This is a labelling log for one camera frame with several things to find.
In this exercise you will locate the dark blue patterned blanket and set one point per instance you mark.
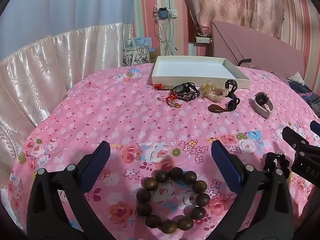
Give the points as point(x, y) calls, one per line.
point(306, 92)

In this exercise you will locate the pink patterned curtain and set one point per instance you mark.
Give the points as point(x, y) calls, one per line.
point(237, 2)

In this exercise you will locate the black and white patterned bag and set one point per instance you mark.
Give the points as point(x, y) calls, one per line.
point(136, 56)

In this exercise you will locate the white wall socket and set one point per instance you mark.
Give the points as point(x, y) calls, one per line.
point(173, 13)

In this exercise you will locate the purple pillow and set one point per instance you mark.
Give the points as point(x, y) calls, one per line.
point(278, 75)

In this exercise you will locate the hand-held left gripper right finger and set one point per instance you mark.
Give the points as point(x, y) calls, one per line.
point(225, 162)

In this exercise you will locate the blue charger device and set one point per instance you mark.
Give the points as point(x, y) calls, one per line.
point(163, 13)

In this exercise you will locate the brown cardboard box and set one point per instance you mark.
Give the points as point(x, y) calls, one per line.
point(153, 57)

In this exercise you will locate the white power strip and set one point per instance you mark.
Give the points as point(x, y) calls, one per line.
point(203, 40)

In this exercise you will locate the pink padded headboard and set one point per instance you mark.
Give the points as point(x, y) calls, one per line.
point(262, 50)

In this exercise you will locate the blue curtain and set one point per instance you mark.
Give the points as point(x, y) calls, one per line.
point(62, 5)

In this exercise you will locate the pink floral bedsheet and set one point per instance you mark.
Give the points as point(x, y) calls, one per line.
point(100, 117)

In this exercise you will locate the white satin curtain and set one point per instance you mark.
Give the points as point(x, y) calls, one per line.
point(50, 62)

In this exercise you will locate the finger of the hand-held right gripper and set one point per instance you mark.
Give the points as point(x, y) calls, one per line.
point(290, 135)
point(315, 126)

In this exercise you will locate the light blue gift bag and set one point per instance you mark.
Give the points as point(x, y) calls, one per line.
point(142, 42)

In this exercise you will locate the white cloth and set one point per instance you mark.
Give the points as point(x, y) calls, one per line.
point(296, 77)

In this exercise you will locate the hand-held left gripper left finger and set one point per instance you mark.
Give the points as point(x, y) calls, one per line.
point(96, 160)

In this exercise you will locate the cream scrunchie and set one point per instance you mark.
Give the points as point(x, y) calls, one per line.
point(212, 96)

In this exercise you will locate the red knot charm gold pendant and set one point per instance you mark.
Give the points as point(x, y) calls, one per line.
point(172, 96)

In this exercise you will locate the white shallow tray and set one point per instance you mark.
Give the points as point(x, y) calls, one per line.
point(190, 70)

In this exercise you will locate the red knot charm wooden piece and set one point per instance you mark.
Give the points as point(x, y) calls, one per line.
point(158, 86)

